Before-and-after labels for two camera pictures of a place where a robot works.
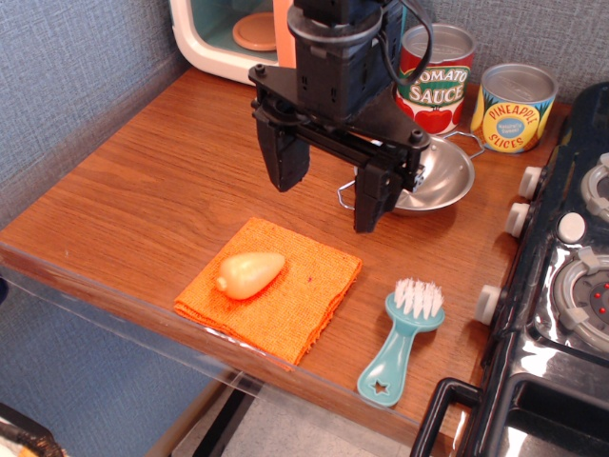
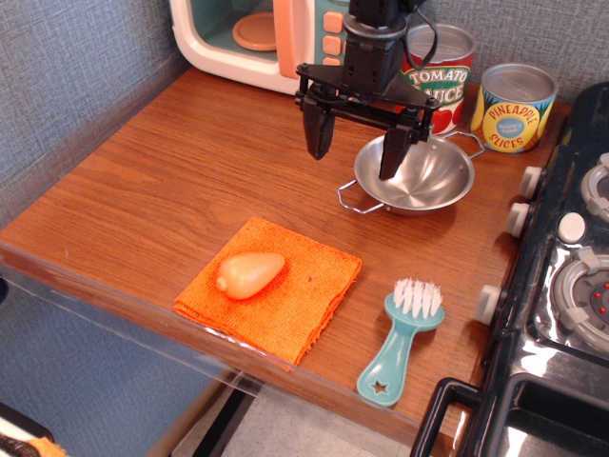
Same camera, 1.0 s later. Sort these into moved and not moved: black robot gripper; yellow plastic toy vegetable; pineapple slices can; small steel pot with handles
Moved: black robot gripper
Not moved: pineapple slices can; yellow plastic toy vegetable; small steel pot with handles
